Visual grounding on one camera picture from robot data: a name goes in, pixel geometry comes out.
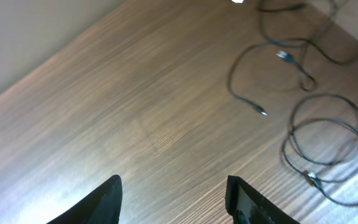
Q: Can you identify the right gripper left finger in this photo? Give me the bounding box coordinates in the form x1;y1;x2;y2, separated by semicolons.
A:
48;175;122;224

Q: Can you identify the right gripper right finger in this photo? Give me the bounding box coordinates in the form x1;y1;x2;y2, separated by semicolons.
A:
225;175;299;224

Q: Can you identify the black usb cable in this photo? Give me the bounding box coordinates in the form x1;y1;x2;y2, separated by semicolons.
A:
227;39;354;116
280;93;358;207
256;0;341;93

